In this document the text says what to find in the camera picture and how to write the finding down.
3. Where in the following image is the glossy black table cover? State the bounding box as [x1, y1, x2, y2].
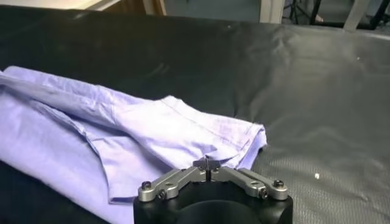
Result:
[0, 4, 390, 224]

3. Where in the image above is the white rectangular table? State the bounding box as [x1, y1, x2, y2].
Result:
[0, 0, 122, 12]

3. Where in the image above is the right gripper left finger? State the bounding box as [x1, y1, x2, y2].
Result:
[137, 157, 210, 203]

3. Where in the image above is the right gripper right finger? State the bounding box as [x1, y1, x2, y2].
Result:
[207, 157, 289, 201]

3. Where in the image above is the light purple t-shirt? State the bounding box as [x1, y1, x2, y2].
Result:
[0, 65, 268, 224]

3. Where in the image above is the white adjustable side table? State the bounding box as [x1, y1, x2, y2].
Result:
[343, 0, 371, 31]

